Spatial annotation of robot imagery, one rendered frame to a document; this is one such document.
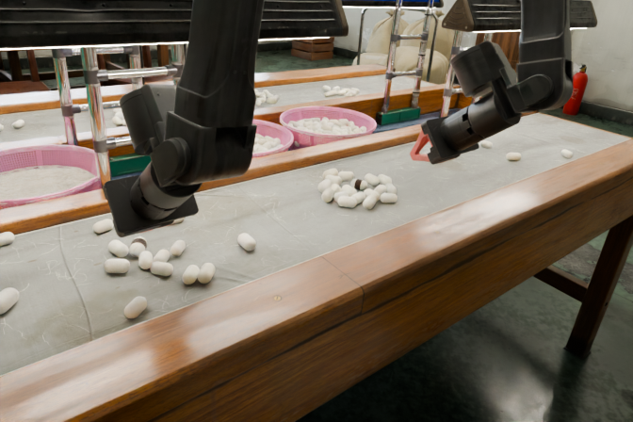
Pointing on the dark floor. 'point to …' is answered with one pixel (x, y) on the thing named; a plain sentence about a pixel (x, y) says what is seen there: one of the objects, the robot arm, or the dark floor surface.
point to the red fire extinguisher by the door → (576, 92)
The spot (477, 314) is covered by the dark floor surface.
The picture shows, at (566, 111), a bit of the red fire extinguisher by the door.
